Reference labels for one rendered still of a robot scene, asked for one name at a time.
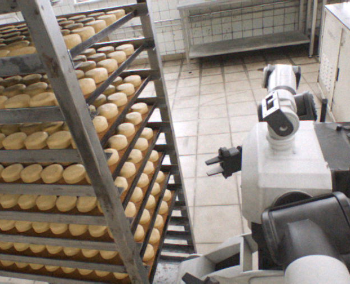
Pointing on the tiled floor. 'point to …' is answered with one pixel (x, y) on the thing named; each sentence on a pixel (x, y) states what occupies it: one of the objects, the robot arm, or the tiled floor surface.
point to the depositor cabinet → (341, 64)
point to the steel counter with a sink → (269, 40)
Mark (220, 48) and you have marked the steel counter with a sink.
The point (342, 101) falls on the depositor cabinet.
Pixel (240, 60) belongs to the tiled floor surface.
